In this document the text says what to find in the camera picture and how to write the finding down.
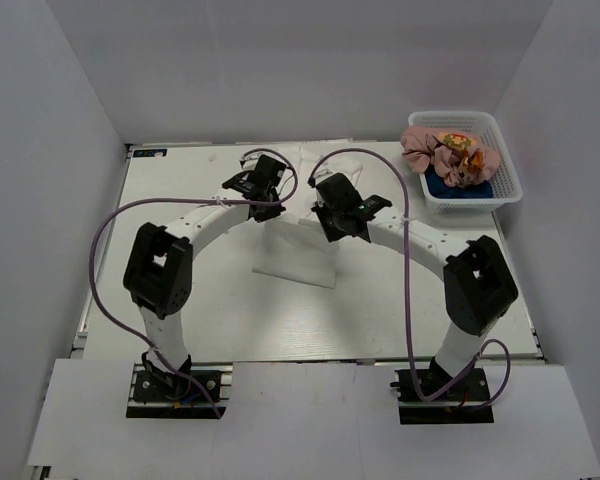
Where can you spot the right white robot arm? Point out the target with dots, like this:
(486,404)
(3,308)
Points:
(478,285)

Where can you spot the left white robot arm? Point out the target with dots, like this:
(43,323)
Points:
(159,273)

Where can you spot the white plastic basket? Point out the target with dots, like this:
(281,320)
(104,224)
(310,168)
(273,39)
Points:
(482,126)

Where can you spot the blue label sticker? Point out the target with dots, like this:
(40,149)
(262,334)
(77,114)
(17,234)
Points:
(149,153)

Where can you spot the pink printed t shirt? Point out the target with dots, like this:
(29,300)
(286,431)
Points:
(455,156)

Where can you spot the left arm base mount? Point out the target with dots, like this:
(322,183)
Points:
(165,396)

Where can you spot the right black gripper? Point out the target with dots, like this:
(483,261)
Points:
(322,208)

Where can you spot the white t shirt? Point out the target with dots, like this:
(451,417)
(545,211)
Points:
(293,246)

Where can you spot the blue t shirt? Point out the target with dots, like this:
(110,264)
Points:
(438,189)

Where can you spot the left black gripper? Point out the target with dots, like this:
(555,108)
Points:
(274,210)

